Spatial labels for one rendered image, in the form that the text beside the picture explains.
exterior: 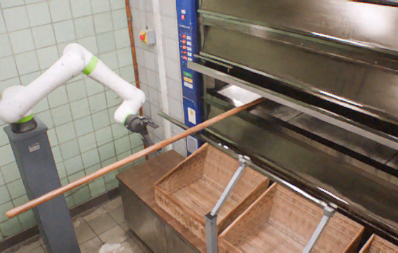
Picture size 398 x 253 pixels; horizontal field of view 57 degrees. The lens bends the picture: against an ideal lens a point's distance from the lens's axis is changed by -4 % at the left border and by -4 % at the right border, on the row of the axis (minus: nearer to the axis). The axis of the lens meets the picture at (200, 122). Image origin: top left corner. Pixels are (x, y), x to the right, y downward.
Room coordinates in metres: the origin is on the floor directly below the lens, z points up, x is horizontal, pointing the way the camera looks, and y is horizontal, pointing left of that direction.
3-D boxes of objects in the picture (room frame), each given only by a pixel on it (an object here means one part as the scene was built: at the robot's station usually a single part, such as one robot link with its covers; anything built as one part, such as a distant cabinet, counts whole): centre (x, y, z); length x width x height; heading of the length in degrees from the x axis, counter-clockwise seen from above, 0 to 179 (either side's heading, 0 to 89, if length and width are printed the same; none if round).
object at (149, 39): (2.72, 0.35, 1.46); 0.10 x 0.07 x 0.10; 38
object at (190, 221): (1.86, -0.04, 0.72); 0.56 x 0.49 x 0.28; 39
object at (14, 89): (1.88, 1.01, 1.36); 0.16 x 0.13 x 0.19; 13
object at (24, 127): (1.94, 1.05, 1.23); 0.26 x 0.15 x 0.06; 39
